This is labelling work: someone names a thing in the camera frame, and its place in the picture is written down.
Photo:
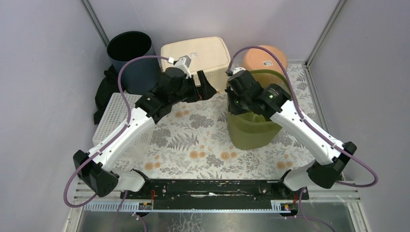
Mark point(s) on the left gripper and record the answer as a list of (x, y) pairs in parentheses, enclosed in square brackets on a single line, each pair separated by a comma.
[(195, 89)]

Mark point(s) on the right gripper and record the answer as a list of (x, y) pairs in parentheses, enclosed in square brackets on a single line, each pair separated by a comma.
[(233, 110)]

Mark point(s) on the orange bucket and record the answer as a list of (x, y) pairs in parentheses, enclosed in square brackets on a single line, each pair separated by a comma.
[(257, 59)]

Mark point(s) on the cream perforated basket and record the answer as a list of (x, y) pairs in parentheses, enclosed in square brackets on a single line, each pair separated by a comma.
[(209, 54)]

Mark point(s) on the white perforated basket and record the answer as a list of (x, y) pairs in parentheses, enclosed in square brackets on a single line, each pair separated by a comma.
[(114, 114)]

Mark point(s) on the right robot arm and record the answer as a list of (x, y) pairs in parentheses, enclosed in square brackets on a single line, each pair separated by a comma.
[(273, 102)]

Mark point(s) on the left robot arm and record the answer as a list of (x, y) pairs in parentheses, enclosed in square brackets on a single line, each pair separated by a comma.
[(96, 167)]

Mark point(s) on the floral patterned mat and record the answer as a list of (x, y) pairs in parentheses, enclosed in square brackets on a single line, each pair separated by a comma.
[(193, 142)]

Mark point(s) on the dark blue round bin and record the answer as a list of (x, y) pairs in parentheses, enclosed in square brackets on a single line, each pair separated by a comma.
[(142, 75)]

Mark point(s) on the black cloth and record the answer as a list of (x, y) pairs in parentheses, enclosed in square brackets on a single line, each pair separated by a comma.
[(107, 87)]

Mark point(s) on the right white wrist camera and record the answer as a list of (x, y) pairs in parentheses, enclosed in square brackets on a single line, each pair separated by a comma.
[(235, 70)]

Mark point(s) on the aluminium frame rail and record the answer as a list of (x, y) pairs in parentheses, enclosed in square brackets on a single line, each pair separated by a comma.
[(338, 209)]

